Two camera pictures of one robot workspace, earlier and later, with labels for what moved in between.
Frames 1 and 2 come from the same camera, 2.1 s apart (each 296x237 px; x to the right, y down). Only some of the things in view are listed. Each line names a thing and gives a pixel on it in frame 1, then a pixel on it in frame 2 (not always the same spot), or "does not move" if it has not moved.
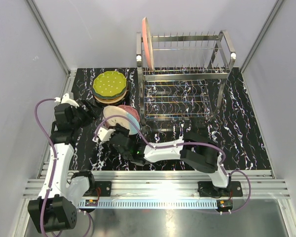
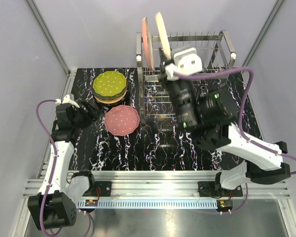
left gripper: x=91 y=115 does not move
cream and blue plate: x=110 y=110 to x=163 y=34
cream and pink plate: x=148 y=42 does not move
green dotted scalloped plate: x=109 y=83 does not move
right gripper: x=119 y=129 to x=163 y=76
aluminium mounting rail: x=174 y=185 does not move
